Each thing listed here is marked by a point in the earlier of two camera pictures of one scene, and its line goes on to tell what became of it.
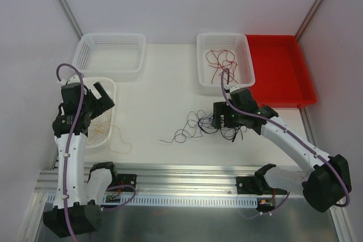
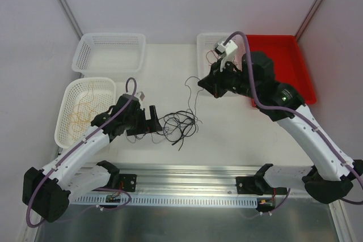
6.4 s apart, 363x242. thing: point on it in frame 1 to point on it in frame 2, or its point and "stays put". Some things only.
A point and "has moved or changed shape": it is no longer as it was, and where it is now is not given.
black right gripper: x=217 y=115 to x=220 y=80
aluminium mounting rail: x=174 y=179 stays put
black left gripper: x=100 y=105 to x=144 y=123
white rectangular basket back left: x=113 y=56 stays put
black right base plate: x=258 y=186 stays put
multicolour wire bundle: x=199 y=122 to x=177 y=125
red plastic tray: x=282 y=78 stays put
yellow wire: x=126 y=142 has moved or changed shape
